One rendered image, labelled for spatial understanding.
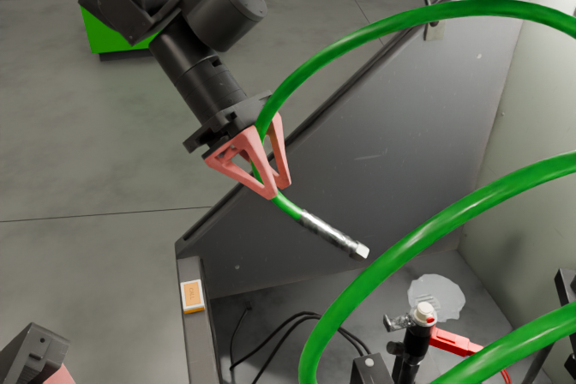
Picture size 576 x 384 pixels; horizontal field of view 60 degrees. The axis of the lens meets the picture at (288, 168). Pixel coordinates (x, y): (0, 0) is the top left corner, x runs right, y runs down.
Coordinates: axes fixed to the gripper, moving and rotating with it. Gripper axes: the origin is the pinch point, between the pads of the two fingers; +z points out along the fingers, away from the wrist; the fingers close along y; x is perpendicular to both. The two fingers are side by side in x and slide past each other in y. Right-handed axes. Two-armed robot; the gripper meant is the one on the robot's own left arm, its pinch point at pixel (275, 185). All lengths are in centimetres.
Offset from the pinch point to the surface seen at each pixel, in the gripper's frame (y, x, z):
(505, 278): 38, 0, 37
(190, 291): 5.5, 28.9, 6.7
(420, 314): 1.2, -5.1, 19.6
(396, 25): -0.1, -20.2, -5.8
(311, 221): 2.9, 0.9, 5.8
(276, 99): -1.9, -7.4, -7.0
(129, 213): 104, 159, -20
